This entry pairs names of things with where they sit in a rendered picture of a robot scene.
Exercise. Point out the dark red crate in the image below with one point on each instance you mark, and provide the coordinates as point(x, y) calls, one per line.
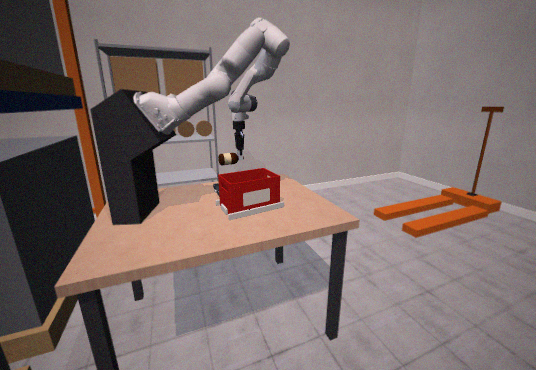
point(248, 189)

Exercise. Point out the brown glass bottle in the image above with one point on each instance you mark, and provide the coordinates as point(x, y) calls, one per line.
point(228, 158)

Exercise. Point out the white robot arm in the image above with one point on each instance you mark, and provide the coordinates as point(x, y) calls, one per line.
point(166, 113)

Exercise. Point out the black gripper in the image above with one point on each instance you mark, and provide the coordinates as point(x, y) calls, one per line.
point(239, 137)

